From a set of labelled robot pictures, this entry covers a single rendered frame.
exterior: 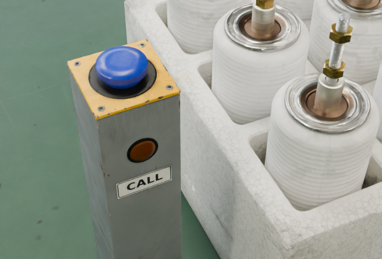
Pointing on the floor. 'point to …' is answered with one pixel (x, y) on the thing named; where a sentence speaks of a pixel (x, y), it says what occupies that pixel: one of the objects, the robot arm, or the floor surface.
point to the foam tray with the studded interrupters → (250, 166)
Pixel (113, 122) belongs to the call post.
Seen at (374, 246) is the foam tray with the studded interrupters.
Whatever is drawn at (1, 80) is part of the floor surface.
